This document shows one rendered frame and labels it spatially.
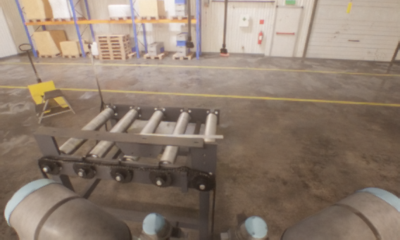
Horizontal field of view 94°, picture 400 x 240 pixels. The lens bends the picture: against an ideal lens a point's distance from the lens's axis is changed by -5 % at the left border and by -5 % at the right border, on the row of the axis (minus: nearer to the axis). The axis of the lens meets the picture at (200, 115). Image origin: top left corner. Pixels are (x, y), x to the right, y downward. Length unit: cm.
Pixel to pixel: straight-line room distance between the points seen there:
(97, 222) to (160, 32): 1026
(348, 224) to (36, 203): 59
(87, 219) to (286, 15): 1019
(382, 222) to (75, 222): 57
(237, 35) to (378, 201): 977
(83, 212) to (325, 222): 46
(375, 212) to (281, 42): 1002
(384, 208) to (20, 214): 71
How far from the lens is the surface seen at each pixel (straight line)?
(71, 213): 47
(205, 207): 164
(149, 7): 916
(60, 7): 1114
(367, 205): 53
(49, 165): 186
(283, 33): 1029
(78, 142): 203
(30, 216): 52
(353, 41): 1155
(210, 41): 1015
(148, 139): 131
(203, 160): 134
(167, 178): 144
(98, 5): 1176
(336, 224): 48
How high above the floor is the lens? 189
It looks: 28 degrees down
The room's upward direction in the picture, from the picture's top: straight up
